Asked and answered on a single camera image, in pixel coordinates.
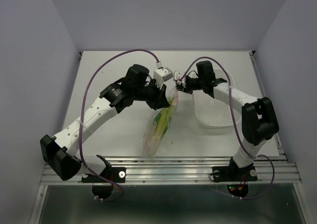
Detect aluminium rail frame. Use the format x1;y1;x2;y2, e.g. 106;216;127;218
29;51;308;224

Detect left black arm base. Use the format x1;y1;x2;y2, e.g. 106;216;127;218
81;155;126;202

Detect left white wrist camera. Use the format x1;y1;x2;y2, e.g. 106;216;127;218
153;67;173;88

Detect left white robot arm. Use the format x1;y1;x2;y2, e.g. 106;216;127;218
40;64;173;181

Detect white perforated plastic basket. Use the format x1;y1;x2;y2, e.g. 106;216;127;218
192;69;242;129

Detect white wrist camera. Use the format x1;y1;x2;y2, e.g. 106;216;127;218
173;71;184;91
153;67;173;88

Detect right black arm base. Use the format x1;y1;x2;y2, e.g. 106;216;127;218
209;158;258;199

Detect clear zip top bag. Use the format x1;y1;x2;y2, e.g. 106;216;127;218
142;87;178;159

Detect green fake celery stalks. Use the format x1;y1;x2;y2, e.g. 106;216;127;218
150;97;178;141

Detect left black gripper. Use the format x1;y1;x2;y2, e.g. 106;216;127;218
133;79;169;111

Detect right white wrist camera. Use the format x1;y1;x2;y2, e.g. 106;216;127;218
173;71;184;91

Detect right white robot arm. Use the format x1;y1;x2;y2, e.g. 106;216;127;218
176;56;279;179

